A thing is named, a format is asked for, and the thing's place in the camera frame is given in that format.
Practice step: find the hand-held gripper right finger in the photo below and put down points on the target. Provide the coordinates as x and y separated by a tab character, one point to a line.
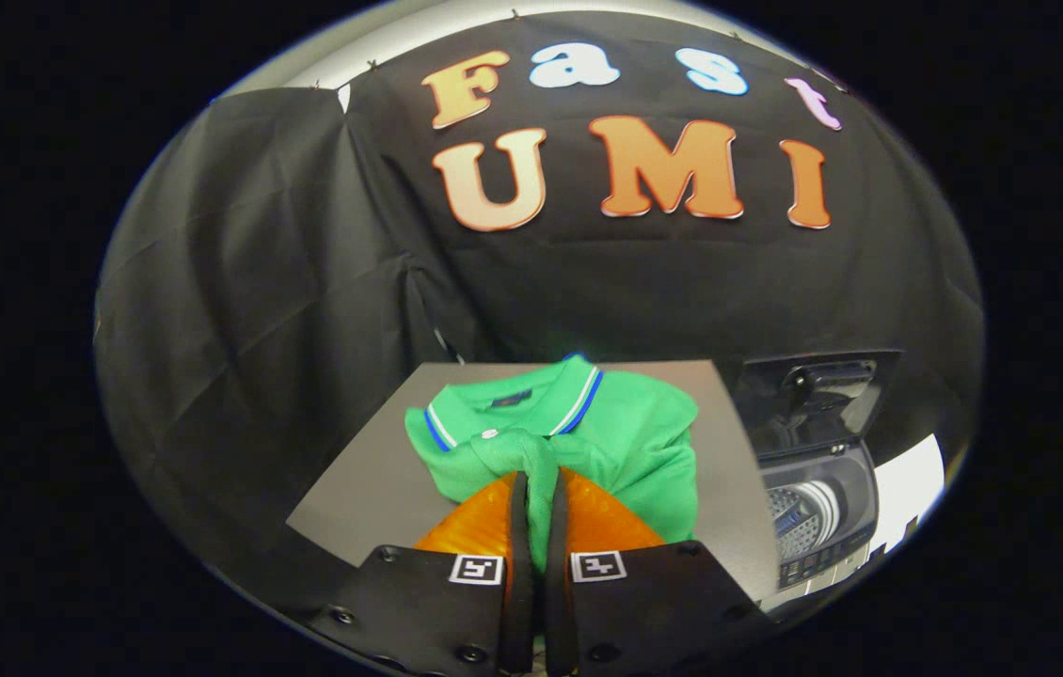
557	611

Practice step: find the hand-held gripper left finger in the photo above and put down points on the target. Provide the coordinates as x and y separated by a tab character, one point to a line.
517	611

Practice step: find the green polo shirt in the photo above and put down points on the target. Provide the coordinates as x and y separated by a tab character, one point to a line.
644	442

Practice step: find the dark glass washing machine lid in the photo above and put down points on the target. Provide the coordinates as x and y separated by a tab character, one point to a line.
776	414

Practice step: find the grey washing machine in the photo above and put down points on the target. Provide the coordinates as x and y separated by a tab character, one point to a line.
856	489

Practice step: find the grey low table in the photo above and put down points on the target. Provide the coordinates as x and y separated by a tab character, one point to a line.
353	508

